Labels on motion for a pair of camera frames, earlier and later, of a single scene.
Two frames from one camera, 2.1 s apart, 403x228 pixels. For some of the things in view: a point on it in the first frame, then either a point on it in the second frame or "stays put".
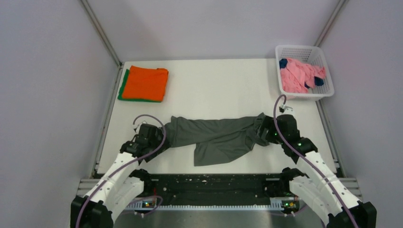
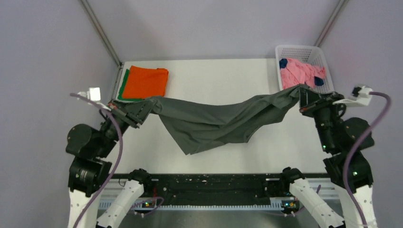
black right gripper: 268,122 -> 310,100
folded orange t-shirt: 146,83 stays put
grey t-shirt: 217,141 -> 196,127
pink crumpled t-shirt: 297,76 stays put
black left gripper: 167,145 -> 134,112
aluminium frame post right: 336,12 stays put
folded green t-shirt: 123,87 stays put
